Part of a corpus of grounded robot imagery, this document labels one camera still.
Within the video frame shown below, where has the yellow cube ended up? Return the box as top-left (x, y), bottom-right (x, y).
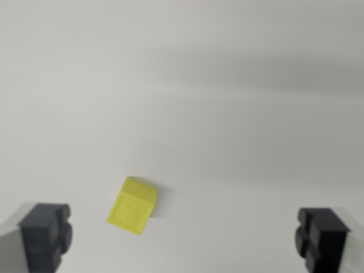
top-left (106, 176), bottom-right (158, 236)

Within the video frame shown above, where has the black silver gripper left finger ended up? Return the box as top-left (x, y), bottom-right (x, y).
top-left (0, 202), bottom-right (73, 273)

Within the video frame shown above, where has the black silver gripper right finger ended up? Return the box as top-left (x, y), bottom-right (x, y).
top-left (294, 207), bottom-right (364, 273)

